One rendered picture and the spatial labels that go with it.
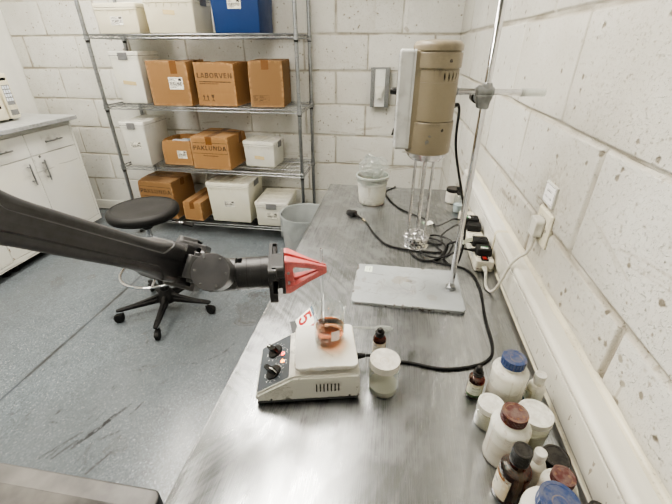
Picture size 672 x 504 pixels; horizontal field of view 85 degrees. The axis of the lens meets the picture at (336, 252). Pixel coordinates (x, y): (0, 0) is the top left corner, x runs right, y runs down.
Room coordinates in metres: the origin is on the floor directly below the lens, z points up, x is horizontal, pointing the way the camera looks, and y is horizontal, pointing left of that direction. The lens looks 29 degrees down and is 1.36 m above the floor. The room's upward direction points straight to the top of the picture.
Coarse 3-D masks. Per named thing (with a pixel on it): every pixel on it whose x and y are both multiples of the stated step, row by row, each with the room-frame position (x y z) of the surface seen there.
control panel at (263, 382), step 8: (288, 336) 0.60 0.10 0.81; (272, 344) 0.60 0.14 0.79; (280, 344) 0.59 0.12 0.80; (288, 344) 0.58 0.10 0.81; (264, 352) 0.59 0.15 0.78; (288, 352) 0.55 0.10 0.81; (264, 360) 0.56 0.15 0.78; (272, 360) 0.55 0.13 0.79; (280, 360) 0.54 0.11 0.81; (288, 360) 0.53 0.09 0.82; (264, 368) 0.54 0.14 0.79; (288, 368) 0.51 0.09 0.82; (264, 376) 0.52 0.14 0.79; (280, 376) 0.50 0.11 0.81; (288, 376) 0.49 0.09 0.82; (264, 384) 0.50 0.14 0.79; (272, 384) 0.49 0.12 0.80
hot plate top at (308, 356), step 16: (304, 336) 0.57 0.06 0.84; (352, 336) 0.57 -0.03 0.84; (304, 352) 0.53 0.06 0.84; (320, 352) 0.53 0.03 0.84; (336, 352) 0.53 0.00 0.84; (352, 352) 0.53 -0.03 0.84; (304, 368) 0.49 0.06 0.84; (320, 368) 0.49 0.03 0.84; (336, 368) 0.49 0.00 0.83; (352, 368) 0.49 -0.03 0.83
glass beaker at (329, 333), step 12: (324, 300) 0.59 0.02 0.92; (336, 300) 0.59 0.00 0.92; (324, 312) 0.59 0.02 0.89; (336, 312) 0.59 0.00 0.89; (324, 324) 0.54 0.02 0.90; (336, 324) 0.54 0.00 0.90; (324, 336) 0.54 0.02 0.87; (336, 336) 0.54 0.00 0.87; (324, 348) 0.54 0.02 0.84; (336, 348) 0.54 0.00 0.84
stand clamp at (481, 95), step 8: (464, 88) 0.86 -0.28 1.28; (472, 88) 0.86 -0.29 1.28; (480, 88) 0.85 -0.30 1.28; (488, 88) 0.85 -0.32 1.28; (528, 88) 0.84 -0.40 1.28; (472, 96) 0.92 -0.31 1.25; (480, 96) 0.84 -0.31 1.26; (488, 96) 0.84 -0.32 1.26; (520, 96) 0.84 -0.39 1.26; (528, 96) 0.84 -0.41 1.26; (536, 96) 0.84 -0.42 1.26; (480, 104) 0.85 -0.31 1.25; (488, 104) 0.85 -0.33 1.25
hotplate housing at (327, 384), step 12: (300, 372) 0.50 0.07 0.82; (312, 372) 0.50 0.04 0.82; (324, 372) 0.50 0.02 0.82; (336, 372) 0.50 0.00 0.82; (348, 372) 0.50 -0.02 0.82; (276, 384) 0.48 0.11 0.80; (288, 384) 0.48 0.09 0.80; (300, 384) 0.48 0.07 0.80; (312, 384) 0.48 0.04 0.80; (324, 384) 0.49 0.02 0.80; (336, 384) 0.49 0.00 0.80; (348, 384) 0.49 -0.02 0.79; (264, 396) 0.48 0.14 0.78; (276, 396) 0.48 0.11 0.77; (288, 396) 0.48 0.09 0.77; (300, 396) 0.48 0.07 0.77; (312, 396) 0.48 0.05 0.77; (324, 396) 0.49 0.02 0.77; (336, 396) 0.49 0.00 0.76; (348, 396) 0.49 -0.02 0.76
